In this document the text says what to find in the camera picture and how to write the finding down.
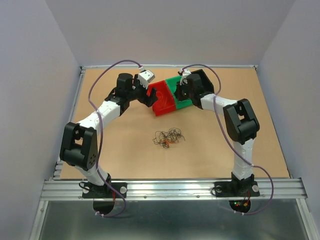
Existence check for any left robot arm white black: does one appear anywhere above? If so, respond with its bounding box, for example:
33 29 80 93
59 70 158 198

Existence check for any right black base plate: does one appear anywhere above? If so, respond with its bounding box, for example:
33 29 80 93
211 181 261 198

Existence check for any green plastic bin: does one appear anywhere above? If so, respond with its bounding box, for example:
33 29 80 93
163 74 195 111

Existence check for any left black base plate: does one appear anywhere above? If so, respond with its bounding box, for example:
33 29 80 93
78 181 127 199

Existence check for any thin wire bundle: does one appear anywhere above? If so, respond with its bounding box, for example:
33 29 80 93
152 127 187 149

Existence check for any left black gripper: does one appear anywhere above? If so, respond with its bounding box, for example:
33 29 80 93
127 74 158 108

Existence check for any aluminium mounting rail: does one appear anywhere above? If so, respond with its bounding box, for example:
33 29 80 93
40 178 308 202

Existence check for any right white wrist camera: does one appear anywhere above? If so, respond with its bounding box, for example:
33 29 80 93
178 68 192 86

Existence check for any black plastic bin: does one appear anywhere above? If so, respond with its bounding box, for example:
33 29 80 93
191 69 215 94

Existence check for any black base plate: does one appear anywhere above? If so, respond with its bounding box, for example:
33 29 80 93
211 181 261 198
78 181 127 199

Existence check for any red plastic bin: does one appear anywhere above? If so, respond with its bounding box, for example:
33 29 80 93
149 80 177 117

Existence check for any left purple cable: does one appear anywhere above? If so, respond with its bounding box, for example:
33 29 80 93
87 59 127 219

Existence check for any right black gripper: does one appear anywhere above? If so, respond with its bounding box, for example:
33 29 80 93
173 79 194 101

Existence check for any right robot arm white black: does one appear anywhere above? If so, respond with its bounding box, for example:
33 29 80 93
174 70 260 198

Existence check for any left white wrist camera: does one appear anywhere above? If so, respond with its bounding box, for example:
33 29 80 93
137 70 155 89

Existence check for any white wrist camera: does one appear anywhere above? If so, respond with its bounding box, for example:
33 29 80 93
137 70 155 89
178 68 192 86

